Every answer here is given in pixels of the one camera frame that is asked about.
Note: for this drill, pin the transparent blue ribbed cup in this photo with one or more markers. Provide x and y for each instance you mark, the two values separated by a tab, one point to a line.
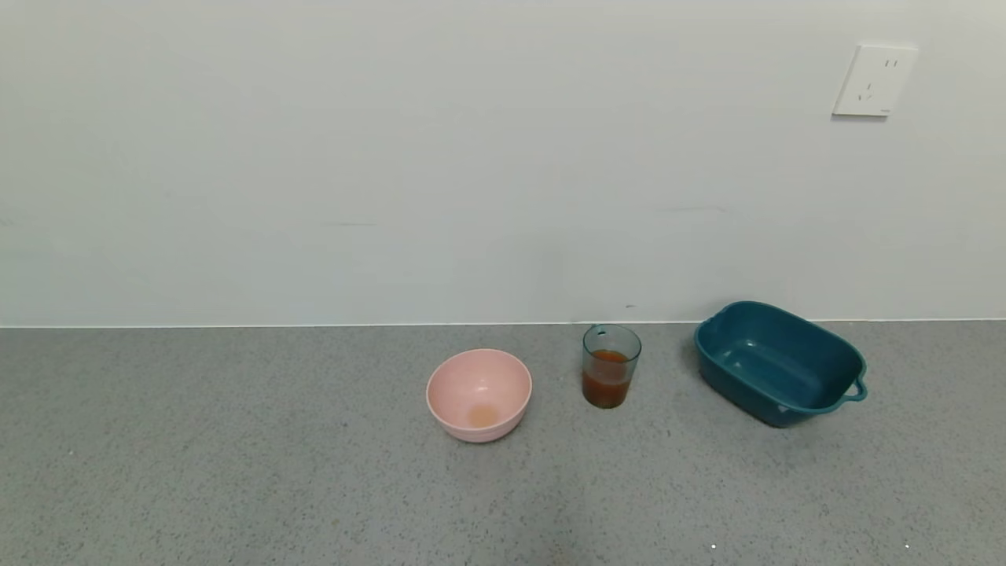
611	342

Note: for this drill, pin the reddish brown liquid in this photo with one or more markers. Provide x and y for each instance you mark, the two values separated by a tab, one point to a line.
607	385

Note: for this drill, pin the teal plastic tub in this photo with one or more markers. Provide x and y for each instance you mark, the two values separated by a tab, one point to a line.
774	365

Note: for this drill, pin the pink ribbed bowl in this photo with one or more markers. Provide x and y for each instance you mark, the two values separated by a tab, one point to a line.
471	385

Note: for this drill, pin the white wall socket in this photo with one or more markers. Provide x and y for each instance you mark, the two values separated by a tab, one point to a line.
874	80

